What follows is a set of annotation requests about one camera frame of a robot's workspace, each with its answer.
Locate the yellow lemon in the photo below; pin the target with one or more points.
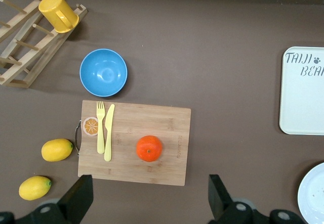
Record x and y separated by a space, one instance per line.
57 150
35 188

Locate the white round plate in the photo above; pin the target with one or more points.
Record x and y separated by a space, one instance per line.
314 196

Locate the orange fruit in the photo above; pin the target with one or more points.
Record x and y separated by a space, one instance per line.
148 148

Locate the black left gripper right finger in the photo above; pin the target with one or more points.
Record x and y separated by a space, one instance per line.
217 196

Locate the wooden cutting board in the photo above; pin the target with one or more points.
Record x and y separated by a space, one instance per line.
152 123

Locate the yellow mug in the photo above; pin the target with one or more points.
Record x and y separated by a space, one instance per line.
54 9

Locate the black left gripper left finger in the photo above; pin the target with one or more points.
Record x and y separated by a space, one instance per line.
78 196

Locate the blue bowl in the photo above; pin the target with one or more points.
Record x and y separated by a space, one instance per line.
103 72

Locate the yellow plastic knife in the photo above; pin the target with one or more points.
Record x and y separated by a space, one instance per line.
108 138

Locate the cream tray with bear print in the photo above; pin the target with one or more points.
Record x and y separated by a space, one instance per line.
303 102

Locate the wooden orange slice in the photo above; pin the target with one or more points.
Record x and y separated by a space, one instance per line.
89 126

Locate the yellow plastic fork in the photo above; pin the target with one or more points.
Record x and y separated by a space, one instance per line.
100 133

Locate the wooden peg drying rack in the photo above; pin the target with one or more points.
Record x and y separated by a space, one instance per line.
33 57

